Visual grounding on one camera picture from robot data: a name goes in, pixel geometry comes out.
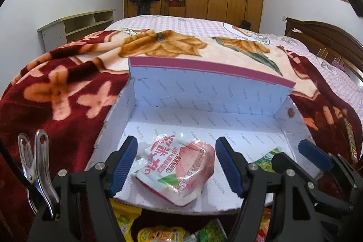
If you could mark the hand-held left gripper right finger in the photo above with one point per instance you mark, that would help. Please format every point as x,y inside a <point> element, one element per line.
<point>229,168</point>

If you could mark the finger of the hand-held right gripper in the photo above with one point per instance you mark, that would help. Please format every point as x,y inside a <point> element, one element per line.
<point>313,152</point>
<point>295,167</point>

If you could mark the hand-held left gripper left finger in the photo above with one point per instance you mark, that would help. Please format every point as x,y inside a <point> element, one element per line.
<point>124,168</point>

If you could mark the green snack packet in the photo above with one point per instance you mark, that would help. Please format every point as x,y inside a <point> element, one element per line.
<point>212,232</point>
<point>266,161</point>

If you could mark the pink white jelly pouch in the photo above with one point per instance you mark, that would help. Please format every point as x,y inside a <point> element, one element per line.
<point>184,168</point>

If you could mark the yellow candy packet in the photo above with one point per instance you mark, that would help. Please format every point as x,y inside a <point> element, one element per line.
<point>126,219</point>

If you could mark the white cardboard box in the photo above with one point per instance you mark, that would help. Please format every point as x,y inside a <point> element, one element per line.
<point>198,106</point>

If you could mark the gold patterned bar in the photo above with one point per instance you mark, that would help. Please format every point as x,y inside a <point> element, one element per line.
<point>351,142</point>

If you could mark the orange red snack packet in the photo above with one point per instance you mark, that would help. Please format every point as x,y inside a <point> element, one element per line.
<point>263,226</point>

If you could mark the yellow pink snack packet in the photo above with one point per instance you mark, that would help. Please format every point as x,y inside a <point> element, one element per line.
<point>160,235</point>

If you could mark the metal spring clip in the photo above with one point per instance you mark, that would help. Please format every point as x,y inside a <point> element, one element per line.
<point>39,174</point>

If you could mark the purple cloth item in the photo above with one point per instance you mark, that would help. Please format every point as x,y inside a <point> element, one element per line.
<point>338,65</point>

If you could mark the red floral blanket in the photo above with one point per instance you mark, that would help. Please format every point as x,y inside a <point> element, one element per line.
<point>71,83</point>

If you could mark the dark wooden headboard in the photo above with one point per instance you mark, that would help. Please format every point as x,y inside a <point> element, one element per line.
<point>326,38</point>

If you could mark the small black bag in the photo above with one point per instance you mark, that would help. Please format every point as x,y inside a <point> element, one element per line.
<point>245,25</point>

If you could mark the pink checkered bed sheet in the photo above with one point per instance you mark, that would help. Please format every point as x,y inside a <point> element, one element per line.
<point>184,23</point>

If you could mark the low beige open shelf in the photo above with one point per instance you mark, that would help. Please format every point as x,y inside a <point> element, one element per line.
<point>54,32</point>

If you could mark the red basket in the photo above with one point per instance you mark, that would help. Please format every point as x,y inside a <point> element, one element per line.
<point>174,3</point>

